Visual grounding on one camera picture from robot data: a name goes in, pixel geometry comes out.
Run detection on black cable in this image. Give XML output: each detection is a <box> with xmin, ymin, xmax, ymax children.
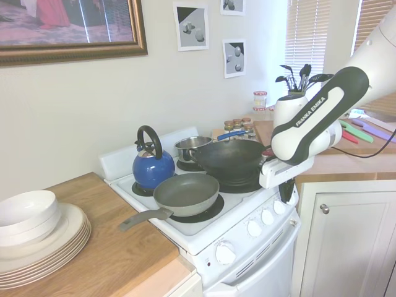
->
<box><xmin>329</xmin><ymin>122</ymin><xmax>396</xmax><ymax>159</ymax></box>

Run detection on green kitchen knife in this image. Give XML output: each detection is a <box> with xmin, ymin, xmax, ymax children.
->
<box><xmin>338</xmin><ymin>119</ymin><xmax>375</xmax><ymax>144</ymax></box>

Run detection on white oven door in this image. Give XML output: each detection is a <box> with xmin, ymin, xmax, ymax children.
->
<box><xmin>202</xmin><ymin>213</ymin><xmax>300</xmax><ymax>297</ymax></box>

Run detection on black tongs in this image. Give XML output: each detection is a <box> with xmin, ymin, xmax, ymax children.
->
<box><xmin>298</xmin><ymin>63</ymin><xmax>312</xmax><ymax>92</ymax></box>

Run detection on black wok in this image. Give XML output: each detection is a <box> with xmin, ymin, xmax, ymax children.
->
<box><xmin>188</xmin><ymin>139</ymin><xmax>275</xmax><ymax>182</ymax></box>

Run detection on white oven door handle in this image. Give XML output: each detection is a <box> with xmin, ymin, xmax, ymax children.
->
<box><xmin>221</xmin><ymin>218</ymin><xmax>301</xmax><ymax>287</ymax></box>

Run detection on blue kettle black handle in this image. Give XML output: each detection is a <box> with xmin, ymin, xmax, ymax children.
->
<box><xmin>132</xmin><ymin>125</ymin><xmax>176</xmax><ymax>190</ymax></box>

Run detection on grey frying pan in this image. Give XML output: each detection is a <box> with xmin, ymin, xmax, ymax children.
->
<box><xmin>119</xmin><ymin>173</ymin><xmax>220</xmax><ymax>233</ymax></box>

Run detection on grey shapes paper print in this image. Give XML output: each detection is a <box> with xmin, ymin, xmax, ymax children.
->
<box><xmin>172</xmin><ymin>1</ymin><xmax>210</xmax><ymax>52</ymax></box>
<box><xmin>220</xmin><ymin>0</ymin><xmax>247</xmax><ymax>16</ymax></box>
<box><xmin>222</xmin><ymin>38</ymin><xmax>248</xmax><ymax>80</ymax></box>

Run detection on white electric stove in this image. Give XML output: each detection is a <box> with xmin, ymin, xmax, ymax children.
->
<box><xmin>98</xmin><ymin>126</ymin><xmax>303</xmax><ymax>297</ymax></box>

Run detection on white oven temperature knob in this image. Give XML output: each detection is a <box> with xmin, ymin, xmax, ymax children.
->
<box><xmin>215</xmin><ymin>241</ymin><xmax>236</xmax><ymax>265</ymax></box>

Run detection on white bowl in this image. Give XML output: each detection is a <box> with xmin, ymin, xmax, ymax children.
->
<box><xmin>0</xmin><ymin>213</ymin><xmax>62</xmax><ymax>248</ymax></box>
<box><xmin>0</xmin><ymin>190</ymin><xmax>58</xmax><ymax>239</ymax></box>

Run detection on wooden window blind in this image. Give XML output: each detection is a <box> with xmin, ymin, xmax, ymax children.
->
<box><xmin>286</xmin><ymin>0</ymin><xmax>331</xmax><ymax>90</ymax></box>
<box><xmin>351</xmin><ymin>0</ymin><xmax>396</xmax><ymax>114</ymax></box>

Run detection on black slotted spoon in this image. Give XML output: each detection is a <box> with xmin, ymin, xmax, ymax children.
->
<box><xmin>308</xmin><ymin>73</ymin><xmax>335</xmax><ymax>89</ymax></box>

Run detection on black spatula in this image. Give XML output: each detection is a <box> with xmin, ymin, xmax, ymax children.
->
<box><xmin>280</xmin><ymin>64</ymin><xmax>295</xmax><ymax>92</ymax></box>

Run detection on red kitchen knife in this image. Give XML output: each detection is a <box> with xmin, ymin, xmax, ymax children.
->
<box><xmin>341</xmin><ymin>129</ymin><xmax>359</xmax><ymax>145</ymax></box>

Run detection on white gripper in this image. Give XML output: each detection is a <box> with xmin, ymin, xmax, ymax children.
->
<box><xmin>259</xmin><ymin>155</ymin><xmax>316</xmax><ymax>205</ymax></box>

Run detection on black stove burner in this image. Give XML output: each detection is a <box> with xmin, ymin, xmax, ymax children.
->
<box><xmin>168</xmin><ymin>194</ymin><xmax>225</xmax><ymax>223</ymax></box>
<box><xmin>216</xmin><ymin>176</ymin><xmax>264</xmax><ymax>194</ymax></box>
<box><xmin>176</xmin><ymin>159</ymin><xmax>205</xmax><ymax>172</ymax></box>
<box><xmin>131</xmin><ymin>181</ymin><xmax>158</xmax><ymax>196</ymax></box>

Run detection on gold framed painting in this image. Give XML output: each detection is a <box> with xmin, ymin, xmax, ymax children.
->
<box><xmin>0</xmin><ymin>0</ymin><xmax>149</xmax><ymax>67</ymax></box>

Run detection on white utensil holder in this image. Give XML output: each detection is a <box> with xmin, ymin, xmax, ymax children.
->
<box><xmin>274</xmin><ymin>94</ymin><xmax>309</xmax><ymax>132</ymax></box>

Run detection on steel saucepan blue handle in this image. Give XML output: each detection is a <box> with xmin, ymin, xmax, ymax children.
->
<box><xmin>174</xmin><ymin>129</ymin><xmax>248</xmax><ymax>163</ymax></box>

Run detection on purple kitchen knife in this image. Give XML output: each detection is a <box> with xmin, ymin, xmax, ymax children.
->
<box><xmin>352</xmin><ymin>118</ymin><xmax>395</xmax><ymax>140</ymax></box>

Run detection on white door cabinet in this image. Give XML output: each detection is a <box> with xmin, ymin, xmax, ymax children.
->
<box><xmin>292</xmin><ymin>181</ymin><xmax>396</xmax><ymax>297</ymax></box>

